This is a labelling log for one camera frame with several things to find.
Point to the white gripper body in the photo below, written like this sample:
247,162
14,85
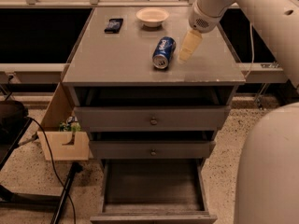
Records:
200,20

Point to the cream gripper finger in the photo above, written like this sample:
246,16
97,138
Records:
191,41

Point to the blue pepsi can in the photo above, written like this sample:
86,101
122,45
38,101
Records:
163,53

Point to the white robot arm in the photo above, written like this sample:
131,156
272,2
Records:
267,182

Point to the grey drawer cabinet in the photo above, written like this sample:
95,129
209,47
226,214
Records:
116,70

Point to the grey middle drawer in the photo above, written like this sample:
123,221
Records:
151,150

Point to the grey drawer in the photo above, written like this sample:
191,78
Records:
151,150
153,192
151,119

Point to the grey top drawer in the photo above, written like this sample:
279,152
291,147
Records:
151,119

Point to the grey bottom drawer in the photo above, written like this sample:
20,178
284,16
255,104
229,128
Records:
153,192

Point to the white bowl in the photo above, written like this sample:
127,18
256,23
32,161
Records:
152,16

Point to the dark blue snack packet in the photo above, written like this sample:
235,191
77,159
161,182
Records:
114,26

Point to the green snack bags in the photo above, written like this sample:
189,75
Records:
70,125

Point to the wooden box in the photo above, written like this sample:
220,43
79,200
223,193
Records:
58,142

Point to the black bag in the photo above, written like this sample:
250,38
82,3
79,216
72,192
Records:
11,112

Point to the metal rail beam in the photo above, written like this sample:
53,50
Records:
32,73

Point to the black stand frame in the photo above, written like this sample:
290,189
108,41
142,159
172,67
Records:
10,140

